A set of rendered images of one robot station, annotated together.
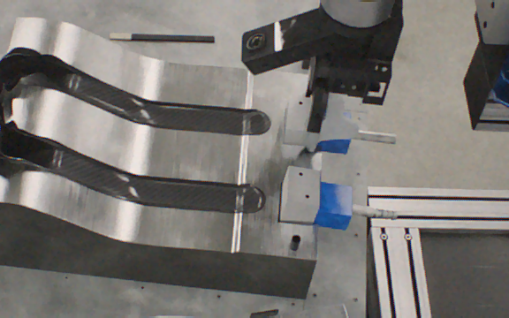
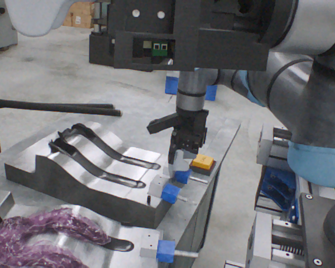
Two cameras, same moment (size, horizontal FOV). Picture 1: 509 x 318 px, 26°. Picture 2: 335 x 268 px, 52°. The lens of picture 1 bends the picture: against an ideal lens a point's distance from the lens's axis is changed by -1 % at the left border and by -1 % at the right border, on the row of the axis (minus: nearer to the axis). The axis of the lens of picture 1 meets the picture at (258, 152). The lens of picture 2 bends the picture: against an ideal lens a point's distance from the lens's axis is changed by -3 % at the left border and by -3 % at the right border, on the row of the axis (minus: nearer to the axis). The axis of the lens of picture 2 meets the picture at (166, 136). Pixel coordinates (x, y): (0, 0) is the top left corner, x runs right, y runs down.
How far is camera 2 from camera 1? 57 cm
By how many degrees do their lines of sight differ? 31
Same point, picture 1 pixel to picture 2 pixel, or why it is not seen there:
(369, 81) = (192, 140)
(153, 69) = (127, 147)
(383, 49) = (199, 127)
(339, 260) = (173, 225)
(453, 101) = not seen: hidden behind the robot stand
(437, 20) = not seen: hidden behind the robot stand
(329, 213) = (167, 192)
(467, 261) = not seen: outside the picture
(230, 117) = (147, 164)
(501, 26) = (262, 154)
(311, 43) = (170, 119)
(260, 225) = (138, 192)
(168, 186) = (111, 176)
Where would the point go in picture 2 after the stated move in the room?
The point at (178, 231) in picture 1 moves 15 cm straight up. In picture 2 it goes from (106, 187) to (108, 138)
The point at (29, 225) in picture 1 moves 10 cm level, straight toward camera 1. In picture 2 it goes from (53, 171) to (39, 192)
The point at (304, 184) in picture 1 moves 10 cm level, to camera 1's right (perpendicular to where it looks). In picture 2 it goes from (160, 180) to (195, 192)
